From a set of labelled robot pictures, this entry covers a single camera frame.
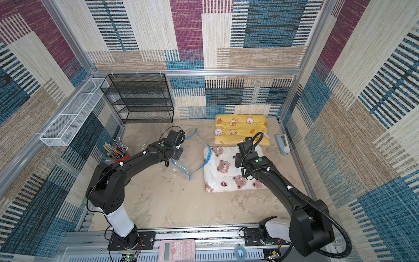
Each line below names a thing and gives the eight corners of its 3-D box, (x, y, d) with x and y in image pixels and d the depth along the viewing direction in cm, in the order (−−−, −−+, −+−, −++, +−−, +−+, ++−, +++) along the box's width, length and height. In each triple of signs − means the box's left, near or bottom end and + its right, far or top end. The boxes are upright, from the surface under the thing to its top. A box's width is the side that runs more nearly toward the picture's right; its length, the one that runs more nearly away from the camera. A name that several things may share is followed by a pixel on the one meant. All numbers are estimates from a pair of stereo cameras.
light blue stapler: (280, 155, 103) (282, 152, 100) (275, 137, 112) (276, 133, 110) (290, 155, 103) (292, 152, 100) (283, 137, 112) (285, 133, 110)
